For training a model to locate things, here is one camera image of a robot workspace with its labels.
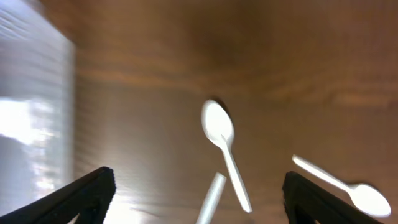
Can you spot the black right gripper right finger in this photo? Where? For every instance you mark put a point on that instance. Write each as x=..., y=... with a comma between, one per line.
x=307, y=203

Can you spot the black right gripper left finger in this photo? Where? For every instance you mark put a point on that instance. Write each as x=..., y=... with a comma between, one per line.
x=86, y=199

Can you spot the clear white plastic basket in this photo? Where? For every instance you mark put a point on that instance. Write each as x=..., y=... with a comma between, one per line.
x=37, y=74

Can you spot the white plastic spoon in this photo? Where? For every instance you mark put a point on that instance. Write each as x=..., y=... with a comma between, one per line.
x=218, y=128
x=364, y=197
x=211, y=200

